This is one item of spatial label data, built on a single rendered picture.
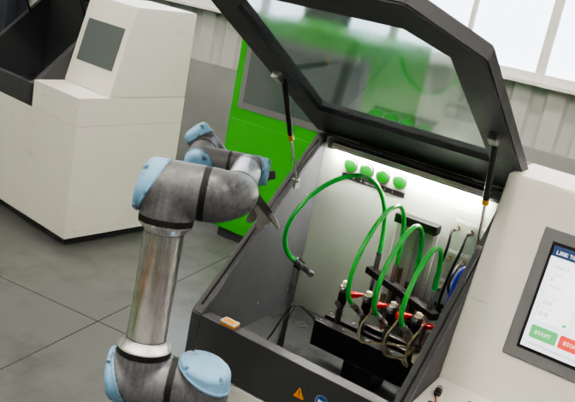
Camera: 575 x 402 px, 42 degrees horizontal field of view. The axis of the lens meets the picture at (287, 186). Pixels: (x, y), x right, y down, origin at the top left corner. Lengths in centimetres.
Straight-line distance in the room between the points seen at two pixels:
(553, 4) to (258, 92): 228
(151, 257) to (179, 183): 17
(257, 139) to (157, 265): 364
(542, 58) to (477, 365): 403
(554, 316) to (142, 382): 105
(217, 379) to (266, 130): 362
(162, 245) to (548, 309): 102
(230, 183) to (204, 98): 547
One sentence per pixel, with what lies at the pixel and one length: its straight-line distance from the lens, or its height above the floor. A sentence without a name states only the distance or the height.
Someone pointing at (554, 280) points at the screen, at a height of 133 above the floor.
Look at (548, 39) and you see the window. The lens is 590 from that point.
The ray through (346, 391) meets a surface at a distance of 203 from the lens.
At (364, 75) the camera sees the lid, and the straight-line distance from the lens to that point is 197.
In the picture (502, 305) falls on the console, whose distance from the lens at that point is 208.
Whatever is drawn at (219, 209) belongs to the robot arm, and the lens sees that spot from 151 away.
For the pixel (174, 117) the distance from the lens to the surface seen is 520.
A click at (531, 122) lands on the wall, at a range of 600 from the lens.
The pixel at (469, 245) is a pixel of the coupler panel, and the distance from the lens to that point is 235.
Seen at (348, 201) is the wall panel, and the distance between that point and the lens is 250.
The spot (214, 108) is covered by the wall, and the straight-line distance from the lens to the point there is 693.
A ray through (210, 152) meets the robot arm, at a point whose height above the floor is 148.
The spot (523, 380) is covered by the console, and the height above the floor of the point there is 106.
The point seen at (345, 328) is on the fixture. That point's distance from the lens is 226.
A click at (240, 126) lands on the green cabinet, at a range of 524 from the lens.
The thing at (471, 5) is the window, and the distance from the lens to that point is 606.
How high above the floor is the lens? 196
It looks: 16 degrees down
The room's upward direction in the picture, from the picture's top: 11 degrees clockwise
